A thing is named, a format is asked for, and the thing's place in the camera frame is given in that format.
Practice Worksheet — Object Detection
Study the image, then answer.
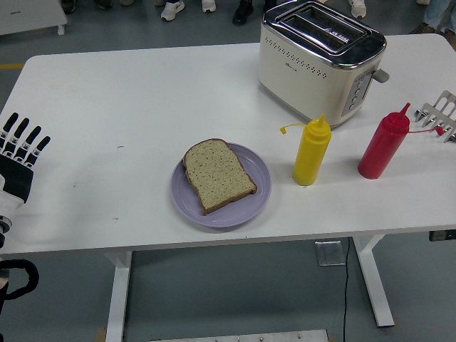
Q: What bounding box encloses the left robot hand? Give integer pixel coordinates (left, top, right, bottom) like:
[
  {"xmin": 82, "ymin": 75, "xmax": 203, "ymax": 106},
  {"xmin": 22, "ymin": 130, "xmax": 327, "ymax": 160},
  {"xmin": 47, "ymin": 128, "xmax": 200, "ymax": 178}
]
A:
[{"xmin": 0, "ymin": 112, "xmax": 51, "ymax": 220}]

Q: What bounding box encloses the brown bread slice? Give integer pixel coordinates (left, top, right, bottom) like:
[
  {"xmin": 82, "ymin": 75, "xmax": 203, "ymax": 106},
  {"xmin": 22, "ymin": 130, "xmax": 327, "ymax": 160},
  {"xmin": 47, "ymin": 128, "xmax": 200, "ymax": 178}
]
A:
[{"xmin": 182, "ymin": 138, "xmax": 258, "ymax": 216}]

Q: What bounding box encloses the purple round plate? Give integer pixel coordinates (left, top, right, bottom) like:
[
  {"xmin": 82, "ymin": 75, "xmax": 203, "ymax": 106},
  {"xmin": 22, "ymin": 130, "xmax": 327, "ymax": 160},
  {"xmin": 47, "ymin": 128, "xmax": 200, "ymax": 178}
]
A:
[{"xmin": 170, "ymin": 142, "xmax": 272, "ymax": 229}]

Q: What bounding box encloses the cream and chrome toaster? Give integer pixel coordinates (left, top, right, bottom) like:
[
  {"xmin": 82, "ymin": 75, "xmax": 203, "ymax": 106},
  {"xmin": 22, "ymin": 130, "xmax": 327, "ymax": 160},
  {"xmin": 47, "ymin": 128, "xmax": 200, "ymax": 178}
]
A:
[{"xmin": 256, "ymin": 1, "xmax": 390, "ymax": 130}]

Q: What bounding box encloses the silver floor plate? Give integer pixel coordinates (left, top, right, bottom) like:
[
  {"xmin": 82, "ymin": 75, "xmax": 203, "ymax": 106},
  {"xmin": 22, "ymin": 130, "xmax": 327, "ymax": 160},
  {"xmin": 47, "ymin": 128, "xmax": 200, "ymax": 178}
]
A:
[{"xmin": 313, "ymin": 240, "xmax": 347, "ymax": 267}]

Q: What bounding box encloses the white table leg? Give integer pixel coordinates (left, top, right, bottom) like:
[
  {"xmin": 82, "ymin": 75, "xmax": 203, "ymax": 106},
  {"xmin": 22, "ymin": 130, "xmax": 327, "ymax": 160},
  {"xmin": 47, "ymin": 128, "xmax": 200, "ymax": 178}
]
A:
[
  {"xmin": 352, "ymin": 234, "xmax": 396, "ymax": 328},
  {"xmin": 103, "ymin": 249, "xmax": 133, "ymax": 342}
]

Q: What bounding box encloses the white side table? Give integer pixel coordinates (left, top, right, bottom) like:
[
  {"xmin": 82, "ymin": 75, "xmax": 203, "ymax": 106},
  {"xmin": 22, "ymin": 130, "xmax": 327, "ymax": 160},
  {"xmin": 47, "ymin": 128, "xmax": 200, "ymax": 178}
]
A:
[{"xmin": 0, "ymin": 0, "xmax": 68, "ymax": 36}]

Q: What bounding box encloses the white sneaker with laces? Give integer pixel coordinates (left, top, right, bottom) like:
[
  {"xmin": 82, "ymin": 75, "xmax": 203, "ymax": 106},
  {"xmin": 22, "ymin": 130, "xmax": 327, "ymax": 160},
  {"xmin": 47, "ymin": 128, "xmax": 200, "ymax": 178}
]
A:
[
  {"xmin": 348, "ymin": 0, "xmax": 367, "ymax": 19},
  {"xmin": 160, "ymin": 0, "xmax": 186, "ymax": 21}
]

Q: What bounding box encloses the black shoe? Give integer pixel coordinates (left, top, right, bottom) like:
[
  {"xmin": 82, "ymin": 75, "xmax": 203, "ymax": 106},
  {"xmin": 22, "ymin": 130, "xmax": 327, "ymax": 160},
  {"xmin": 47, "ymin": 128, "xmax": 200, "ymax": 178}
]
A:
[{"xmin": 232, "ymin": 0, "xmax": 254, "ymax": 25}]

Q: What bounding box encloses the yellow squeeze bottle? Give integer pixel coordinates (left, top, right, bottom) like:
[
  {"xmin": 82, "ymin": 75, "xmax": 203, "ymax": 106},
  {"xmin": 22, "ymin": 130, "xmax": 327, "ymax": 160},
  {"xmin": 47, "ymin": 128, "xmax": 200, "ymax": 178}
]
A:
[{"xmin": 279, "ymin": 113, "xmax": 333, "ymax": 186}]

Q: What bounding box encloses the red squeeze bottle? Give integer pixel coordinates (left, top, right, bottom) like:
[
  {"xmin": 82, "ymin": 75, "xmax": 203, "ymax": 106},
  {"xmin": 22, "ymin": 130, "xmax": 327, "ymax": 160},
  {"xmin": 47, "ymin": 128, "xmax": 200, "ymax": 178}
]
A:
[{"xmin": 357, "ymin": 102, "xmax": 445, "ymax": 180}]

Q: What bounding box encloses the black table control panel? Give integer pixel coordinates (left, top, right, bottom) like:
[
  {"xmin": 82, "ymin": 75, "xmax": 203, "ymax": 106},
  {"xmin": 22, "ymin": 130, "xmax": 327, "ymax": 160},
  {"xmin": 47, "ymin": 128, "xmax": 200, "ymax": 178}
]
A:
[{"xmin": 428, "ymin": 230, "xmax": 456, "ymax": 242}]

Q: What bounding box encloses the brown shoe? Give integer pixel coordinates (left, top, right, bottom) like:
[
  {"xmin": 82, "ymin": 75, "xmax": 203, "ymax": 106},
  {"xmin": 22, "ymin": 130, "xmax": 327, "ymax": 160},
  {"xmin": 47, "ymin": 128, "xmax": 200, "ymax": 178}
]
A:
[{"xmin": 409, "ymin": 23, "xmax": 437, "ymax": 35}]

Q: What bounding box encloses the metal toast rack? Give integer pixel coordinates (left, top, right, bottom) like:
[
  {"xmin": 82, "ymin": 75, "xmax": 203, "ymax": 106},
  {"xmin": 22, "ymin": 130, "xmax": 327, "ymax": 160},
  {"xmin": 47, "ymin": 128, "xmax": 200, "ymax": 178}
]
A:
[{"xmin": 414, "ymin": 90, "xmax": 456, "ymax": 143}]

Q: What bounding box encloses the person's leg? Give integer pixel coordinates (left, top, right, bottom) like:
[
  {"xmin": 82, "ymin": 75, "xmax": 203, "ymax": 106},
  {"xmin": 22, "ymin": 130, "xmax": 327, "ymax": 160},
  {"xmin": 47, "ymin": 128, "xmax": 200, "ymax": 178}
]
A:
[{"xmin": 423, "ymin": 0, "xmax": 453, "ymax": 29}]

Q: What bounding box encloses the black floor cable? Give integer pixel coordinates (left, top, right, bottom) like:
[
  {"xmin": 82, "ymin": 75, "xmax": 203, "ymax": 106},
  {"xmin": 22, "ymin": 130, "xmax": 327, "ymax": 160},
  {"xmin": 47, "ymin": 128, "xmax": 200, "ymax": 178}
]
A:
[{"xmin": 341, "ymin": 237, "xmax": 351, "ymax": 342}]

